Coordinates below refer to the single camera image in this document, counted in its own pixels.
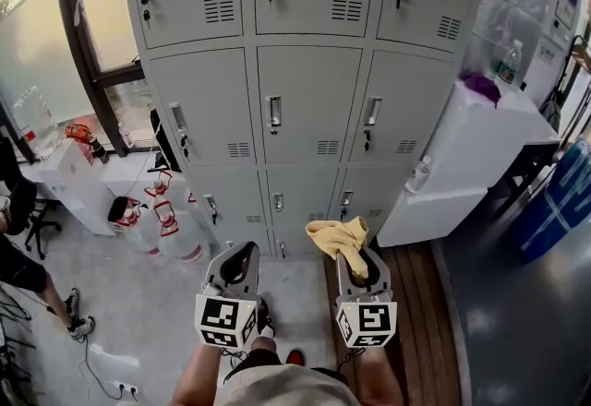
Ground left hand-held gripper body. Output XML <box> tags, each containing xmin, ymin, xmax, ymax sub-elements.
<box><xmin>193</xmin><ymin>282</ymin><xmax>260</xmax><ymax>353</ymax></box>

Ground purple cloth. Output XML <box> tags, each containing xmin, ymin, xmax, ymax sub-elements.
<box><xmin>462</xmin><ymin>73</ymin><xmax>503</xmax><ymax>110</ymax></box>

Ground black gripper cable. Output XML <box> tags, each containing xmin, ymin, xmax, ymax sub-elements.
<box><xmin>336</xmin><ymin>345</ymin><xmax>367</xmax><ymax>374</ymax></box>
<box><xmin>221</xmin><ymin>347</ymin><xmax>251</xmax><ymax>386</ymax></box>

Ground orange tool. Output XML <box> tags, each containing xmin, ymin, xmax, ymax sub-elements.
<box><xmin>64</xmin><ymin>124</ymin><xmax>96</xmax><ymax>145</ymax></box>

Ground black rounded container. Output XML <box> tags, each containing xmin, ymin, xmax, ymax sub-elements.
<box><xmin>107</xmin><ymin>196</ymin><xmax>130</xmax><ymax>223</ymax></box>

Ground person's left forearm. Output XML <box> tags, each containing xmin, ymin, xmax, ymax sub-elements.
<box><xmin>167</xmin><ymin>341</ymin><xmax>223</xmax><ymax>406</ymax></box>

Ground person's black shorts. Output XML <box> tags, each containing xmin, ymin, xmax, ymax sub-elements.
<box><xmin>223</xmin><ymin>347</ymin><xmax>350</xmax><ymax>386</ymax></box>

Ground person's right forearm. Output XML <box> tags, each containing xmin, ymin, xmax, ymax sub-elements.
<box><xmin>356</xmin><ymin>346</ymin><xmax>408</xmax><ymax>406</ymax></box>

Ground large clear water bottle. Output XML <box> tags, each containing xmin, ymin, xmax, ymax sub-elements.
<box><xmin>11</xmin><ymin>85</ymin><xmax>59</xmax><ymax>161</ymax></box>

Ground white power strip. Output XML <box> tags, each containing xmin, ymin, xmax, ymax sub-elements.
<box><xmin>113</xmin><ymin>377</ymin><xmax>141</xmax><ymax>398</ymax></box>

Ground black office chair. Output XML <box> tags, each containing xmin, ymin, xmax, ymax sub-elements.
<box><xmin>0</xmin><ymin>131</ymin><xmax>64</xmax><ymax>261</ymax></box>

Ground grey metal locker cabinet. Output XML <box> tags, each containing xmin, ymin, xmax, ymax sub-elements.
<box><xmin>118</xmin><ymin>0</ymin><xmax>493</xmax><ymax>263</ymax></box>

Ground red patterned packet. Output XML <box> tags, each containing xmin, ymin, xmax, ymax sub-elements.
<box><xmin>75</xmin><ymin>140</ymin><xmax>96</xmax><ymax>166</ymax></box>

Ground black cylinder bottle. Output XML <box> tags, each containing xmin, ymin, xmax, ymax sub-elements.
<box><xmin>90</xmin><ymin>136</ymin><xmax>112</xmax><ymax>166</ymax></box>

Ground white cable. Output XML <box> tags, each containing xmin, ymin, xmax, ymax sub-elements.
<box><xmin>128</xmin><ymin>147</ymin><xmax>159</xmax><ymax>186</ymax></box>

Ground wooden plank platform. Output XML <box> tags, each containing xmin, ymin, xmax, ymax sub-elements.
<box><xmin>324</xmin><ymin>241</ymin><xmax>464</xmax><ymax>406</ymax></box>

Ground clear bottle green label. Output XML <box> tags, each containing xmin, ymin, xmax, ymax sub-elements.
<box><xmin>494</xmin><ymin>38</ymin><xmax>525</xmax><ymax>91</ymax></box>

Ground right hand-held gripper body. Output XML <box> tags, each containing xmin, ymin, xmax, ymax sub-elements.
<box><xmin>334</xmin><ymin>290</ymin><xmax>399</xmax><ymax>350</ymax></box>

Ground clear water jug red handle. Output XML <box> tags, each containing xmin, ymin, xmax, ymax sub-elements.
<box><xmin>152</xmin><ymin>199</ymin><xmax>206</xmax><ymax>264</ymax></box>
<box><xmin>110</xmin><ymin>197</ymin><xmax>161</xmax><ymax>257</ymax></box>
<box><xmin>142</xmin><ymin>169</ymin><xmax>175</xmax><ymax>202</ymax></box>

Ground yellow cleaning cloth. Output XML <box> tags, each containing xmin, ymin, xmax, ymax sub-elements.
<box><xmin>305</xmin><ymin>216</ymin><xmax>370</xmax><ymax>282</ymax></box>

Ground person's beige shirt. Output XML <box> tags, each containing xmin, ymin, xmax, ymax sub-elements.
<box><xmin>213</xmin><ymin>362</ymin><xmax>362</xmax><ymax>406</ymax></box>

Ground white metal locker door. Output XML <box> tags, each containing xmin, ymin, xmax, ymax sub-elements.
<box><xmin>256</xmin><ymin>44</ymin><xmax>365</xmax><ymax>165</ymax></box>

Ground blue barrel with tape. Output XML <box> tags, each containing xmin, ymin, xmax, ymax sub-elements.
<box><xmin>513</xmin><ymin>137</ymin><xmax>591</xmax><ymax>264</ymax></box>

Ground person's bare leg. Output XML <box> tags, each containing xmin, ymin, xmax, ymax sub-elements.
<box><xmin>250</xmin><ymin>334</ymin><xmax>279</xmax><ymax>355</ymax></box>

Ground small clear plastic bottle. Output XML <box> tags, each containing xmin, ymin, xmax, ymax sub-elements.
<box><xmin>404</xmin><ymin>154</ymin><xmax>434</xmax><ymax>195</ymax></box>

